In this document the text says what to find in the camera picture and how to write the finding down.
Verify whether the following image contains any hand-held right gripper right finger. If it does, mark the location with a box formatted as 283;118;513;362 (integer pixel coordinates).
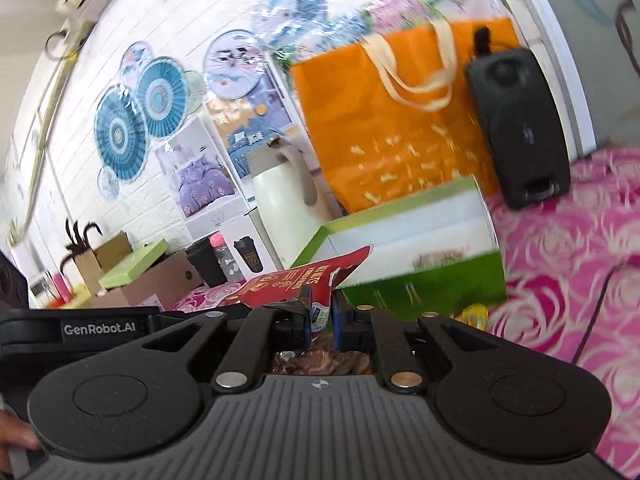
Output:
332;294;501;394

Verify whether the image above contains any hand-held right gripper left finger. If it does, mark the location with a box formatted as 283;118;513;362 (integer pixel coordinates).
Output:
144;302;314;394

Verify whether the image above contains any red gold-print snack packet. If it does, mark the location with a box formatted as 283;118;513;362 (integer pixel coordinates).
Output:
235;245;375;341

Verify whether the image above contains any green cardboard box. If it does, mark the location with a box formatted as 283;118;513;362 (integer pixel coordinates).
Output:
289;176;508;323

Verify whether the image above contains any person's left hand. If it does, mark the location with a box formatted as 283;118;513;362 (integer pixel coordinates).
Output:
0;407;42;453

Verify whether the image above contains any brown snack packet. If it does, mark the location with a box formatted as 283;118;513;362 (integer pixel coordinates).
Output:
272;335;373;376

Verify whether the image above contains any white coffee cup box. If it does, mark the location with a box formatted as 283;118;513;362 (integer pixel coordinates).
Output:
217;210;281;281

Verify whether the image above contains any pink lid bottle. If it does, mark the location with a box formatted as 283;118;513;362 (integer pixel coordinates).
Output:
210;232;246;283

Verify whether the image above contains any light green flat box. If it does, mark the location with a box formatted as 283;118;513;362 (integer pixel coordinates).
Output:
98;238;171;290

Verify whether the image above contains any kraft paper bag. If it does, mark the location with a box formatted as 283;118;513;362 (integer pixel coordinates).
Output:
74;232;133;286

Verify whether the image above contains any black leaf decoration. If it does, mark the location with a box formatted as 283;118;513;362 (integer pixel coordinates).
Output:
62;219;103;271

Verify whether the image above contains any brown cardboard box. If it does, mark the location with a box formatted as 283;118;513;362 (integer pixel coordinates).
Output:
90;250;206;311

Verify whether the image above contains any black cup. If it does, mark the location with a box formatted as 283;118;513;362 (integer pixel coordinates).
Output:
186;237;228;288

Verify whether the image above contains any white thermos jug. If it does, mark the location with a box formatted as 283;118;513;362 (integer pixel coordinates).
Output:
245;137;346;268

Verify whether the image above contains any yellow snack packet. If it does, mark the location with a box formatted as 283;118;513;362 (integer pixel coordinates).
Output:
457;302;490;331

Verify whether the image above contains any small pale blue fan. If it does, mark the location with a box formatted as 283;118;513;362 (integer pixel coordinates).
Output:
96;165;121;198

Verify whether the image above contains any purple bedding picture box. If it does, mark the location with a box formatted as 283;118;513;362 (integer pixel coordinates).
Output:
155;115;248;221

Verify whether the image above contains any orange tote bag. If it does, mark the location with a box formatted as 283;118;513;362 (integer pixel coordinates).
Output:
290;17;521;213

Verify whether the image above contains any blue bedding picture box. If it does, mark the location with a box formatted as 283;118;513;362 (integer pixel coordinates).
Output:
205;67;311;181

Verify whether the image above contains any large blue paper fan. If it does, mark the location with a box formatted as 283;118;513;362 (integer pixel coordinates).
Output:
95;85;148;181

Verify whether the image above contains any pale green paper fan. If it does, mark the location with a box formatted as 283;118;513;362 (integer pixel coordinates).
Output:
182;70;208;111

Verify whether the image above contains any white painted paper umbrella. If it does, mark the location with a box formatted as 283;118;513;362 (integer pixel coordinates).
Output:
202;30;268;101

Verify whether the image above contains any black speaker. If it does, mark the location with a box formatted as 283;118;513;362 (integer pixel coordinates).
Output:
465;25;572;211

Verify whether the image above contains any pink flower paper fan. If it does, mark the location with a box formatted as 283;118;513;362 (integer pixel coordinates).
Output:
120;42;153;86

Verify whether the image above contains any blue painted paper umbrella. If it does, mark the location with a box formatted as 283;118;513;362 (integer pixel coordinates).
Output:
247;0;331;46

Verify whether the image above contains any white wall pipe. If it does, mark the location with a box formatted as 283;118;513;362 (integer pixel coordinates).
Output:
10;20;96;241

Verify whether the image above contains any black cable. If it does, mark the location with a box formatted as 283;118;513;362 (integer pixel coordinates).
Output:
570;255;640;366

